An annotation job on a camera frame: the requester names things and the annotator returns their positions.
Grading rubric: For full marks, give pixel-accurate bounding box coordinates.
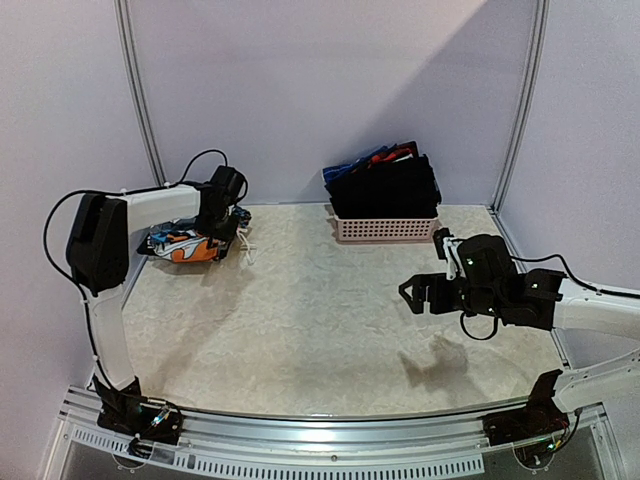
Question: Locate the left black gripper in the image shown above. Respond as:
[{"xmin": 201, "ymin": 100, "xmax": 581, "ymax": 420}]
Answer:
[{"xmin": 194, "ymin": 207, "xmax": 240, "ymax": 242}]

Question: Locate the colourful printed clothes pile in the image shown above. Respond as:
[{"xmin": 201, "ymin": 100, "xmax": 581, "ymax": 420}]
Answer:
[{"xmin": 137, "ymin": 206, "xmax": 257, "ymax": 265}]

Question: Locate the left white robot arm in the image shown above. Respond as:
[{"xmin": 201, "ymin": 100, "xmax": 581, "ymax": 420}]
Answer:
[{"xmin": 66, "ymin": 165, "xmax": 248, "ymax": 391}]

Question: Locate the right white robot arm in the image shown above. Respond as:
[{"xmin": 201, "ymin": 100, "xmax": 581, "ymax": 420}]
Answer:
[{"xmin": 398, "ymin": 228, "xmax": 639, "ymax": 436}]

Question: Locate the pink plastic laundry basket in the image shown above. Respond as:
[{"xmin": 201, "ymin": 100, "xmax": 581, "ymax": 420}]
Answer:
[{"xmin": 325, "ymin": 205, "xmax": 441, "ymax": 244}]

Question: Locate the folded black garment in basket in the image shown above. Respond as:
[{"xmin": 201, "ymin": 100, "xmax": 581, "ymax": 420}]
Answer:
[{"xmin": 325, "ymin": 155, "xmax": 442, "ymax": 219}]

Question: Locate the blue folded garment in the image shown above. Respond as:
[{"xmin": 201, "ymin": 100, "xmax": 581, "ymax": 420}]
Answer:
[{"xmin": 322, "ymin": 159, "xmax": 369, "ymax": 184}]

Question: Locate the red black plaid garment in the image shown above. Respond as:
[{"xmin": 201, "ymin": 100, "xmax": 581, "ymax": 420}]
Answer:
[{"xmin": 368, "ymin": 141, "xmax": 419, "ymax": 168}]

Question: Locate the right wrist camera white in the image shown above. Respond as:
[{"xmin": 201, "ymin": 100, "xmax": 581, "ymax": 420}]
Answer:
[{"xmin": 432, "ymin": 228, "xmax": 464, "ymax": 281}]

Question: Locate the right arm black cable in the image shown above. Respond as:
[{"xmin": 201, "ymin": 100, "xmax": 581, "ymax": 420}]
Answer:
[{"xmin": 459, "ymin": 253, "xmax": 640, "ymax": 341}]

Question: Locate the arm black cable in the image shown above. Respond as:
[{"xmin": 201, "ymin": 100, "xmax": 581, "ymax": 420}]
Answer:
[
  {"xmin": 42, "ymin": 148, "xmax": 231, "ymax": 386},
  {"xmin": 459, "ymin": 253, "xmax": 640, "ymax": 341}
]

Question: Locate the aluminium front rail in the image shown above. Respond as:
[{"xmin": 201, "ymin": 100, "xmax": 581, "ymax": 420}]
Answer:
[{"xmin": 43, "ymin": 387, "xmax": 625, "ymax": 479}]

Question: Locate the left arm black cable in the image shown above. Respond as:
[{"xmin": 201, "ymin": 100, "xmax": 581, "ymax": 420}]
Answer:
[{"xmin": 42, "ymin": 148, "xmax": 231, "ymax": 386}]

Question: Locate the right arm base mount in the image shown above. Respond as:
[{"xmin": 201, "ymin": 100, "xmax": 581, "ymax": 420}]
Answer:
[{"xmin": 482, "ymin": 369, "xmax": 582, "ymax": 471}]

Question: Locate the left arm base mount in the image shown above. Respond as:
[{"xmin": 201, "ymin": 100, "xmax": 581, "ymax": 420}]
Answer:
[{"xmin": 93, "ymin": 375, "xmax": 184, "ymax": 459}]

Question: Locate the right aluminium frame post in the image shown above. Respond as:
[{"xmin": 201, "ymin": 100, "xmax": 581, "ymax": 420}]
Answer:
[{"xmin": 489, "ymin": 0, "xmax": 550, "ymax": 216}]

